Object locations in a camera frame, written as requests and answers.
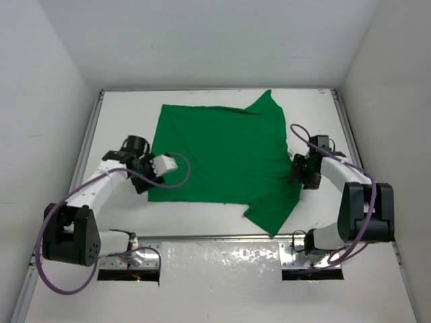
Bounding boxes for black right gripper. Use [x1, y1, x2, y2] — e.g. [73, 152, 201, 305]
[288, 154, 321, 190]

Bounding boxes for green t-shirt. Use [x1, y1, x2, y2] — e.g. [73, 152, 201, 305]
[148, 90, 302, 236]

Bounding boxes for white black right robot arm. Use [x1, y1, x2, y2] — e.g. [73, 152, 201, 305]
[288, 135, 395, 255]

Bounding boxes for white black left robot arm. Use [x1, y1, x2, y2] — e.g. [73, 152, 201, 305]
[42, 135, 177, 266]

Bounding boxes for white front cover panel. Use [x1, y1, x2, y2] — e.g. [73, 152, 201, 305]
[22, 242, 416, 322]

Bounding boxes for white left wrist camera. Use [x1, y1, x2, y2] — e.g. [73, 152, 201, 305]
[152, 155, 178, 177]

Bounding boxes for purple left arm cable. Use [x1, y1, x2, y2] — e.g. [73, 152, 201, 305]
[35, 152, 192, 293]

